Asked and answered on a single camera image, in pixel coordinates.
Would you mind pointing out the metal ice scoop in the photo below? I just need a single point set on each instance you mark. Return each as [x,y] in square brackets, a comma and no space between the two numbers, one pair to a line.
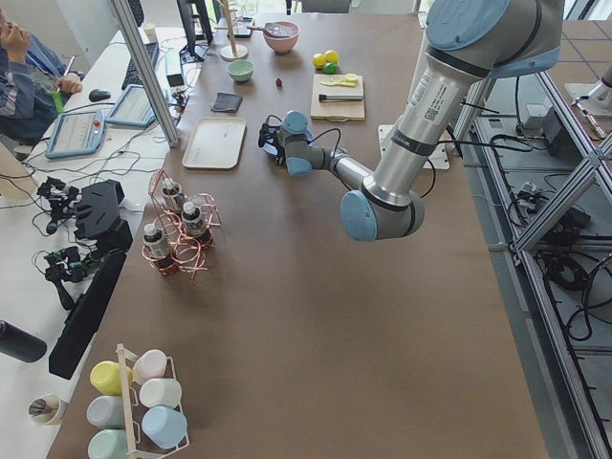
[274,29]

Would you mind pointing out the copper wire bottle rack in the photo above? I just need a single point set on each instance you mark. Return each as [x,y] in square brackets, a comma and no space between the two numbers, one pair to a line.
[190,257]

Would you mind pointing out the white cup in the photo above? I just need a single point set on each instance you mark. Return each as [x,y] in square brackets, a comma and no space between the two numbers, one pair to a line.
[161,391]

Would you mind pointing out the mint green bowl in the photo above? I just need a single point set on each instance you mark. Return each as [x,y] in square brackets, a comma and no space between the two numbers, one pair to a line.
[240,70]

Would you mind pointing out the yellow plastic knife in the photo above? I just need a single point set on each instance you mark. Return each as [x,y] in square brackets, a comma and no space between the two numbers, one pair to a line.
[345,84]

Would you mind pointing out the pink bowl with ice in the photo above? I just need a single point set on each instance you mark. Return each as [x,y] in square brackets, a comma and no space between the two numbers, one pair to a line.
[283,45]

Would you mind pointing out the pink cup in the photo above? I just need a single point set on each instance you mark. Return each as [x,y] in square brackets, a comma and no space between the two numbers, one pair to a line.
[150,365]

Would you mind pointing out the grey folded cloth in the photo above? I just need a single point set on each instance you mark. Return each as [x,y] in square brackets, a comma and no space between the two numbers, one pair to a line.
[226,103]

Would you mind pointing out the wooden cup tree stand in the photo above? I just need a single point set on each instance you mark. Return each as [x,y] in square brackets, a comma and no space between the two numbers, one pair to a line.
[233,51]

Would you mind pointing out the blue cup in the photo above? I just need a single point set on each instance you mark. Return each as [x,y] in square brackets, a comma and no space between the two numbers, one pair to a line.
[166,427]

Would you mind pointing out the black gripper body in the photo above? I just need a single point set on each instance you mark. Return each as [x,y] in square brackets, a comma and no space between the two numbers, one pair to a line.
[273,141]

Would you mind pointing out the black thermos bottle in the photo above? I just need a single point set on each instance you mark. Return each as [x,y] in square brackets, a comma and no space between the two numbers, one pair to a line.
[21,345]

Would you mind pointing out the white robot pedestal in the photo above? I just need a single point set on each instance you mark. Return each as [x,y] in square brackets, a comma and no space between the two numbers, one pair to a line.
[439,158]

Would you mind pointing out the blue plate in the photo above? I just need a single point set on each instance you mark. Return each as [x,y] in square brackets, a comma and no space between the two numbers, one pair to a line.
[271,150]

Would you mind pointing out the seated person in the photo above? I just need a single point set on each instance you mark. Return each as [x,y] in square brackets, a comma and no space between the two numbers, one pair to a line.
[33,77]

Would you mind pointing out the cream rabbit tray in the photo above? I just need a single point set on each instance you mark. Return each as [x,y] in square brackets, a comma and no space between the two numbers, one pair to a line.
[215,143]

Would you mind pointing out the paper cup with cutlery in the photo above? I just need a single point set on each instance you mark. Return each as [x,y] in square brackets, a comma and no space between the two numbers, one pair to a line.
[47,410]

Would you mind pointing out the black computer mouse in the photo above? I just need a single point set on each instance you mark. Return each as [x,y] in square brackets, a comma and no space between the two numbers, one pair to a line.
[98,95]

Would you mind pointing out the yellow lemon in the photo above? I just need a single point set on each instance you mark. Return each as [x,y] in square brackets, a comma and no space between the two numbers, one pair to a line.
[319,61]
[331,56]

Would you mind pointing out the wooden cutting board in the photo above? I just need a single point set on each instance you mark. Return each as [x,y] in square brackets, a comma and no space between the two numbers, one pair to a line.
[339,111]

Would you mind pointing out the blue teach pendant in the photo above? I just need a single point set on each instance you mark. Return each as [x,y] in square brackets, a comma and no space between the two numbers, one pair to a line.
[132,109]
[76,134]

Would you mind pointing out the grey cup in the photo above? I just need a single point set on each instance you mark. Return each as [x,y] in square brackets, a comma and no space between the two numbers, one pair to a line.
[106,412]

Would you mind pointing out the yellow cup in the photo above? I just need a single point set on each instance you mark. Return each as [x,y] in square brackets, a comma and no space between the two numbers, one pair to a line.
[105,378]

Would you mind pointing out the black plastic device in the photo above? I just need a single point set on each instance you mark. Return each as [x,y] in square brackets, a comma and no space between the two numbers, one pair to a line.
[98,216]

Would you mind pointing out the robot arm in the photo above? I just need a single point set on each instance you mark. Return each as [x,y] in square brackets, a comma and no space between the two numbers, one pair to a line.
[467,41]

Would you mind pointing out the aluminium frame post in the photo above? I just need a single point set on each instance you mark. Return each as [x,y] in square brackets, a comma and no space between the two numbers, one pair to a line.
[131,34]

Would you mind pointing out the mint cup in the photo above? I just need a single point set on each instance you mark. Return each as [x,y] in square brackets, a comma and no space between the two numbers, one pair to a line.
[108,444]

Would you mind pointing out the steel muddler black tip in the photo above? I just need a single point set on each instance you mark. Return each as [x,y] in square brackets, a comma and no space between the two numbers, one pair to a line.
[339,98]

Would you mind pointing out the white cup rack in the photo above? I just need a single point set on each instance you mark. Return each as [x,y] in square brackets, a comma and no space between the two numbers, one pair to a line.
[138,445]

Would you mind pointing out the dark drink bottle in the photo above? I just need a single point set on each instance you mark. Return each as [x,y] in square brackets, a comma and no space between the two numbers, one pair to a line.
[173,195]
[157,248]
[195,225]

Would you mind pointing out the green lime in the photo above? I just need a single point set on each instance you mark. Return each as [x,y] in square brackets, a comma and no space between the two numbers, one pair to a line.
[330,68]

